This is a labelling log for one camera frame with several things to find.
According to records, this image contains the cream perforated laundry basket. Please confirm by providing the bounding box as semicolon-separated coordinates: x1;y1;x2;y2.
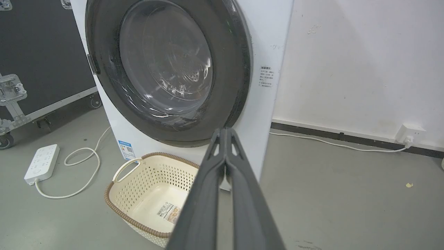
104;152;200;248

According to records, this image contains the white wall socket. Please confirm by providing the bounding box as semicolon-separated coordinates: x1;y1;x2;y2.
395;124;427;145

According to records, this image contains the white power strip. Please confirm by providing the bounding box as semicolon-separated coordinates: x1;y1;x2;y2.
24;144;60;186

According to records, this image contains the round dark washing machine door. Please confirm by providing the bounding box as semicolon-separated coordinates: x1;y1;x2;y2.
85;0;252;148

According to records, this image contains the black flight case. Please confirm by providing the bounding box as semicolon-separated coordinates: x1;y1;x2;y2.
0;0;102;150

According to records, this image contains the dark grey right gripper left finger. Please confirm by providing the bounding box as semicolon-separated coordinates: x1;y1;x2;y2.
166;128;227;250

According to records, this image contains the white wall plug cable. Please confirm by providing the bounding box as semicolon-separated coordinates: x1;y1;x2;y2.
270;132;413;153

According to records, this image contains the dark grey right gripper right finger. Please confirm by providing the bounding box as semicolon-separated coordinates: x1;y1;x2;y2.
225;128;285;250

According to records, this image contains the white power strip cable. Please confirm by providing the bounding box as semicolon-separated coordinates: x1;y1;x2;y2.
34;126;112;199

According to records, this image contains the white washing machine body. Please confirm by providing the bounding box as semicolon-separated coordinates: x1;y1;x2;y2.
70;0;294;191

